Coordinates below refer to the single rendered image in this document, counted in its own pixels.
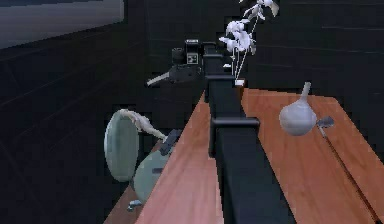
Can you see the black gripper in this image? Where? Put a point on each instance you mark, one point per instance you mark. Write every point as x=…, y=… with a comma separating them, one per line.
x=184, y=73

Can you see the small grey blue object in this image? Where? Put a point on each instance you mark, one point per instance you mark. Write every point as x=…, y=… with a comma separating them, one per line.
x=325, y=122

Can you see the grey-green round chair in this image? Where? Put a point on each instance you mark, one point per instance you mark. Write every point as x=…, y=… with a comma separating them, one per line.
x=121, y=146

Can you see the grey round long-necked vase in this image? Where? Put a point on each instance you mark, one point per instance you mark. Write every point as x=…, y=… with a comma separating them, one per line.
x=297, y=116

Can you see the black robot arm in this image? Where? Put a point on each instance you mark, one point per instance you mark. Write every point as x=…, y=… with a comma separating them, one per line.
x=248, y=173

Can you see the reddish brown wooden table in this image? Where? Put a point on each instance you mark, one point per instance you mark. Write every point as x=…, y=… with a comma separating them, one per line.
x=310, y=180

